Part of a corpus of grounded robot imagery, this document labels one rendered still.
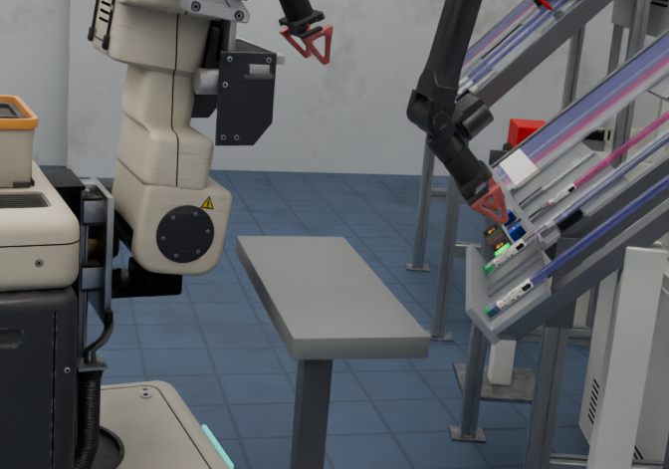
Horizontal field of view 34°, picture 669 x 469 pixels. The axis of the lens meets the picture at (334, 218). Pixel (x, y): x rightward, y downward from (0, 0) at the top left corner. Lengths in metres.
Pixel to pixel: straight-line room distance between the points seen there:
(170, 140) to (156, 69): 0.12
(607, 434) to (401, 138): 4.18
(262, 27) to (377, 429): 3.07
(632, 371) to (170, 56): 0.91
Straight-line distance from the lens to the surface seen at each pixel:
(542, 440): 2.15
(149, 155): 1.88
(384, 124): 5.84
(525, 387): 3.29
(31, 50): 5.53
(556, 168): 2.42
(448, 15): 1.98
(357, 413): 3.01
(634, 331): 1.77
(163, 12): 1.87
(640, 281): 1.75
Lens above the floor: 1.26
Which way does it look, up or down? 15 degrees down
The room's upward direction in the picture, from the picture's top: 5 degrees clockwise
